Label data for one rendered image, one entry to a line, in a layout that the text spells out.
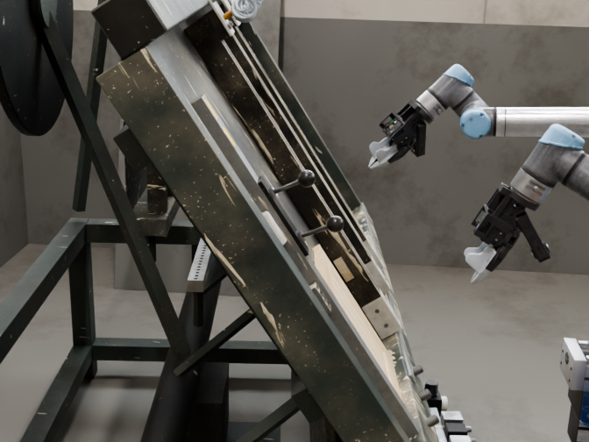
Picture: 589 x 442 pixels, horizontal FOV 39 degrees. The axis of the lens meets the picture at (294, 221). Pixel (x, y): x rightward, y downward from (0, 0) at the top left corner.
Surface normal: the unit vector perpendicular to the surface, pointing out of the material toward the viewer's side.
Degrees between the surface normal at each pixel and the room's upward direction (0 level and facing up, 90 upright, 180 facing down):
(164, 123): 90
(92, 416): 0
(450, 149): 90
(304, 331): 90
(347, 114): 90
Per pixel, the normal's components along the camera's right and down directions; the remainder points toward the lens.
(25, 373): 0.03, -0.95
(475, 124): -0.21, 0.30
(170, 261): -0.08, 0.05
